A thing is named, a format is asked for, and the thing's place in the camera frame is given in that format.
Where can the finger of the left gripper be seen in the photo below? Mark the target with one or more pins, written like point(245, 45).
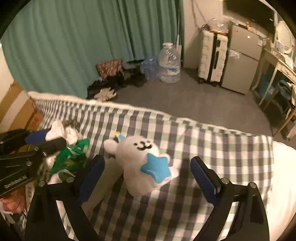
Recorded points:
point(21, 137)
point(51, 147)

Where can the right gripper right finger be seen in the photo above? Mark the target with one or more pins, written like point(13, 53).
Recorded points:
point(250, 220)

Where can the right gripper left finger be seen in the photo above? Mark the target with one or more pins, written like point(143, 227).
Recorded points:
point(44, 221)

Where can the person's hand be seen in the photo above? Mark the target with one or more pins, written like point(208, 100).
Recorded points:
point(14, 202)

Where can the brown cardboard box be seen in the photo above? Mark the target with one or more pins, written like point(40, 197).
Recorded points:
point(19, 111)

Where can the green foil packet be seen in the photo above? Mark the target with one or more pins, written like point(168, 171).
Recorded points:
point(72, 158)

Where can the white shoes on floor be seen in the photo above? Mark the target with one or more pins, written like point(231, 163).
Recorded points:
point(105, 94)

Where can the large green curtain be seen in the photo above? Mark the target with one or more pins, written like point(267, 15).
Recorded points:
point(54, 46)

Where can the white seal plush toy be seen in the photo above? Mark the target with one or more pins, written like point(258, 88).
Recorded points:
point(144, 167)

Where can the patterned brown bag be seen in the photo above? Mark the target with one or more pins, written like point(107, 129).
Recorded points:
point(110, 68)

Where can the pack of water bottles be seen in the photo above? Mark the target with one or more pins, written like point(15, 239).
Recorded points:
point(150, 68)

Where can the wooden chair with clothes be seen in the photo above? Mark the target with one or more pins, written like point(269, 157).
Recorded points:
point(284, 96)

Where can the large clear water jug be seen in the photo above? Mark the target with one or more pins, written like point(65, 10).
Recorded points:
point(169, 64)

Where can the small silver fridge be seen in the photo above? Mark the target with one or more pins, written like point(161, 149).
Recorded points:
point(243, 56)

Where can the white dressing table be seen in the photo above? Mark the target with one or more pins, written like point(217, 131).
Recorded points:
point(279, 66)

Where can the white hard-shell suitcase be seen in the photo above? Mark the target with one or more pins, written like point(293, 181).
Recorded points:
point(212, 49)

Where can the oval white vanity mirror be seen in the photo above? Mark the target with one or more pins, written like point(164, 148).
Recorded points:
point(285, 37)

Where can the black wall television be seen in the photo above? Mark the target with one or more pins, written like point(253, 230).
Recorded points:
point(254, 10)

